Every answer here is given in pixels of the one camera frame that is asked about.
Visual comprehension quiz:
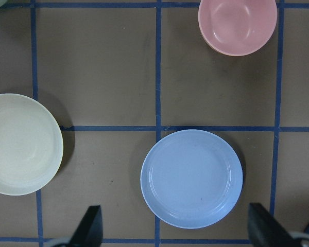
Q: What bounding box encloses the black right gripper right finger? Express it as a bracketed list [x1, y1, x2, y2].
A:
[247, 203, 301, 246]

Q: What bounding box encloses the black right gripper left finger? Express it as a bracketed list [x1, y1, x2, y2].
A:
[69, 205, 103, 246]

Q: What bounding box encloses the cream white plate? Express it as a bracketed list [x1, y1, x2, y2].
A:
[0, 94, 63, 196]

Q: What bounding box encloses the blue plate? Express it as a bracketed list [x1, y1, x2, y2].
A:
[140, 129, 244, 229]

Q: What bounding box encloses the pink bowl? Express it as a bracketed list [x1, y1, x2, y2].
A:
[198, 1, 278, 56]

